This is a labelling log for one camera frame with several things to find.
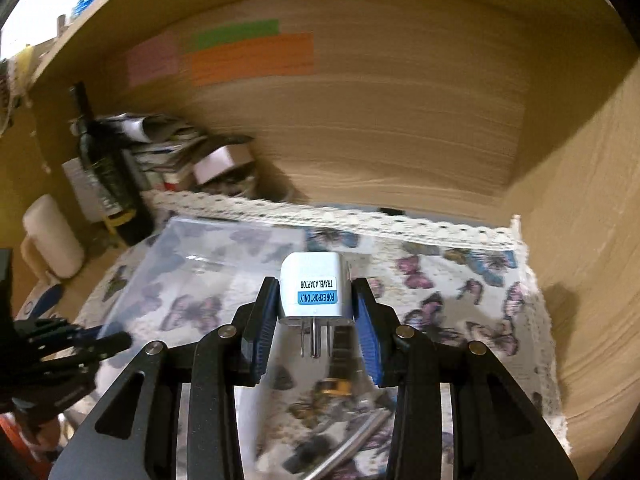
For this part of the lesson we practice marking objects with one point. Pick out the silver metal tube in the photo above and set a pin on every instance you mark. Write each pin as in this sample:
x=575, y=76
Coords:
x=350, y=440

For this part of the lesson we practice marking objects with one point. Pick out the butterfly printed lace cloth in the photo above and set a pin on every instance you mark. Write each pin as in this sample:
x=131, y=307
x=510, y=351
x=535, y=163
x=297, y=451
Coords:
x=450, y=285

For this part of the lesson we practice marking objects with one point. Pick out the white travel adapter plug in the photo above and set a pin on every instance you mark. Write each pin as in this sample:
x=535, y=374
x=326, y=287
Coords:
x=310, y=280

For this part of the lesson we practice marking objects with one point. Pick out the small black clip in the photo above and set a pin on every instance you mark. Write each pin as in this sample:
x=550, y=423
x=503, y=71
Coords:
x=306, y=454

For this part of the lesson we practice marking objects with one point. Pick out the pink sticky note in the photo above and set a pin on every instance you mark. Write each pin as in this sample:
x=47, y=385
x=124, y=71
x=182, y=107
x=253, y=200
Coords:
x=152, y=62

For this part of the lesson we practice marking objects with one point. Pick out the dark glass bottle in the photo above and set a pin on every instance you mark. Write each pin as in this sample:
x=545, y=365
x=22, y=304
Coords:
x=107, y=170

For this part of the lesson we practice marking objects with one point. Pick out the stack of magazines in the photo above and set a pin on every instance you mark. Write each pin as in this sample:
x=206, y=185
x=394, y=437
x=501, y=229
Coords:
x=160, y=145

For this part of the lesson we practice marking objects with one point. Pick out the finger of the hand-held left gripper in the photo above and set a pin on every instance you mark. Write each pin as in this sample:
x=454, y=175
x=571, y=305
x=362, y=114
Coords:
x=92, y=332
x=112, y=342

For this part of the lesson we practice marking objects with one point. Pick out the green sticky note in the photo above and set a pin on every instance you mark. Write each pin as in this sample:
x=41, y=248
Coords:
x=235, y=32

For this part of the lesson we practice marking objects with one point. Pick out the orange sticky note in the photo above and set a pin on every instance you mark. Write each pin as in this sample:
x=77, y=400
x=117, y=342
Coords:
x=252, y=59

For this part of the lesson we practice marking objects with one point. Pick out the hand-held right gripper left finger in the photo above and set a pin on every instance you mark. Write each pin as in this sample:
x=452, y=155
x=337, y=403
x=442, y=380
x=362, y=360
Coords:
x=264, y=332

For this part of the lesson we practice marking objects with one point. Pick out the wooden shelf unit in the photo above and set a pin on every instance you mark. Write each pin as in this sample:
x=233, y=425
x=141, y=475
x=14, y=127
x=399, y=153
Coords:
x=400, y=120

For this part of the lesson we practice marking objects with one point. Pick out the silver tape roll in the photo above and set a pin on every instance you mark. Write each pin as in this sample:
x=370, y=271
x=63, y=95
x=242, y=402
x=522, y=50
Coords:
x=220, y=160

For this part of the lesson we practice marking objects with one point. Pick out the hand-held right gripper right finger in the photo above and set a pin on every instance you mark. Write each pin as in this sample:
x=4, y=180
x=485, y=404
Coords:
x=366, y=337

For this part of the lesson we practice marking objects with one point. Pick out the white cylindrical container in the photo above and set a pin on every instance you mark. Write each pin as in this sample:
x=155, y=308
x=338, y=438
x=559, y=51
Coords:
x=52, y=240

